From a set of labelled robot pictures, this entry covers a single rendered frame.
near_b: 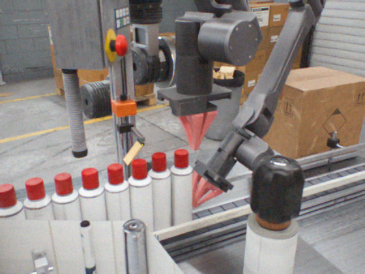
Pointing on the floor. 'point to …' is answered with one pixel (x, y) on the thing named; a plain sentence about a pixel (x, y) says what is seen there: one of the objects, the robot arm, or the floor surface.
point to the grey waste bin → (225, 115)
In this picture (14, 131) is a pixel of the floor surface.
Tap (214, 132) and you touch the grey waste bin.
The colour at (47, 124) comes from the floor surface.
